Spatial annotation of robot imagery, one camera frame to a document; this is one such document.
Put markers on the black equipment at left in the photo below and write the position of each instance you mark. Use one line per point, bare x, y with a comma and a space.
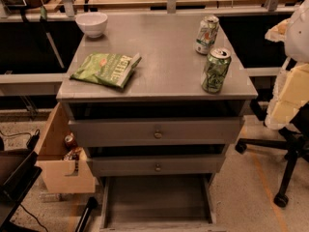
18, 172

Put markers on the grey drawer cabinet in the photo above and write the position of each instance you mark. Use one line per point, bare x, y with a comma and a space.
165, 85

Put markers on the black office chair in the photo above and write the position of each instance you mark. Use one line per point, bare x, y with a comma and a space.
296, 144

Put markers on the middle grey drawer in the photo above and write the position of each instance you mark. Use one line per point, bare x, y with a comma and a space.
155, 165

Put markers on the white bowl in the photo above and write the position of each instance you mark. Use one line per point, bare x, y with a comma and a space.
92, 24

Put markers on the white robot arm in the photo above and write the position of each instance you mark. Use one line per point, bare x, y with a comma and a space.
296, 44

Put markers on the white green soda can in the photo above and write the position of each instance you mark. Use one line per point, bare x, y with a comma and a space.
207, 34

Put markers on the grey drawer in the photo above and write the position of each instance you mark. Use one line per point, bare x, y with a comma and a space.
146, 132
155, 165

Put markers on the red can in box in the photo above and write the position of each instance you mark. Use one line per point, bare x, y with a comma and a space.
70, 141

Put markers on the top grey drawer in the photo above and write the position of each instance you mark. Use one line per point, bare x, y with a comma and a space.
146, 132

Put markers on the open bottom drawer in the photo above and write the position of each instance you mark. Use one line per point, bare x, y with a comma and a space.
172, 203

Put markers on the green chip bag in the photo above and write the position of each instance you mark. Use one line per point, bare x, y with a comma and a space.
108, 69

